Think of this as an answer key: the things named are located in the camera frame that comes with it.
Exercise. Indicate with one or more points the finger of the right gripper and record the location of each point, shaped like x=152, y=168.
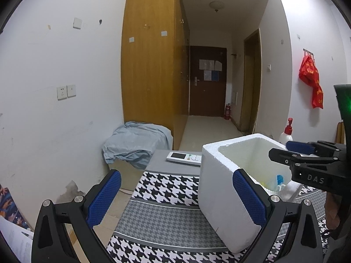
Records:
x=284, y=157
x=300, y=147

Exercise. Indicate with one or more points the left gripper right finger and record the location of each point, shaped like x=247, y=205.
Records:
x=253, y=197

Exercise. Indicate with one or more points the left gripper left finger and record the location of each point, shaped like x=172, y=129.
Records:
x=100, y=197

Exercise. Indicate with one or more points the blue surgical face mask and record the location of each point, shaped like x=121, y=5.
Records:
x=277, y=183

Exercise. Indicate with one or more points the right hand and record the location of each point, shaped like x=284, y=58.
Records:
x=332, y=204

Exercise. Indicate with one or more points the white red pump bottle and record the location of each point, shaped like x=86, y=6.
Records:
x=286, y=135

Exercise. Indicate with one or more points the white styrofoam box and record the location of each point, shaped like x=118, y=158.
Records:
x=217, y=198

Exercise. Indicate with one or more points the light blue draped cloth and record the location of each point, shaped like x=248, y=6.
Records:
x=136, y=142

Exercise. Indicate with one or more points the houndstooth table mat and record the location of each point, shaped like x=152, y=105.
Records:
x=163, y=223

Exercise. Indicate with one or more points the red hanging bag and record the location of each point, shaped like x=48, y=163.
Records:
x=308, y=73

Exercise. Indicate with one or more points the white remote control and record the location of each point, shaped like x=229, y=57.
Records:
x=184, y=158

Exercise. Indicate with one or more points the red fire extinguisher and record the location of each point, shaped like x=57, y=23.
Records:
x=227, y=111

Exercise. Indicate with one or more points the dark brown entrance door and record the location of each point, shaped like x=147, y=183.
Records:
x=208, y=80

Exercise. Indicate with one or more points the wooden wardrobe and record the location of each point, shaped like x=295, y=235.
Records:
x=154, y=65

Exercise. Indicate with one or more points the ceiling lamp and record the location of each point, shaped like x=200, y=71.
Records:
x=217, y=5

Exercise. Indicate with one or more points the white wall socket pair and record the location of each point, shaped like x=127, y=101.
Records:
x=67, y=91

